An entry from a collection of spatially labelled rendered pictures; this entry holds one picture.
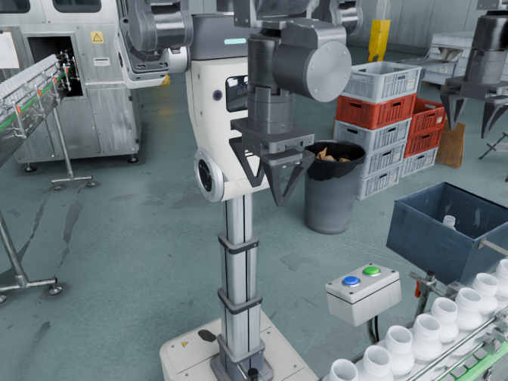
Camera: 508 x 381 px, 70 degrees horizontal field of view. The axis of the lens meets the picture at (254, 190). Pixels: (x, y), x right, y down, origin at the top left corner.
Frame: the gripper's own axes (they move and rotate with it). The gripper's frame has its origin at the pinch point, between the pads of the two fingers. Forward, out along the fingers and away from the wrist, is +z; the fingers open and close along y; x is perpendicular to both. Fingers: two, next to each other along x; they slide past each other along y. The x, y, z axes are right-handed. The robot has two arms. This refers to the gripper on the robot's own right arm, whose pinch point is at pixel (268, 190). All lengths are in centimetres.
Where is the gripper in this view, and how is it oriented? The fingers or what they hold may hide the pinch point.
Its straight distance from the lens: 50.2
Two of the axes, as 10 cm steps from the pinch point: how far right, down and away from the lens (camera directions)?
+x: 8.5, -2.4, 4.6
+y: 5.2, 4.0, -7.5
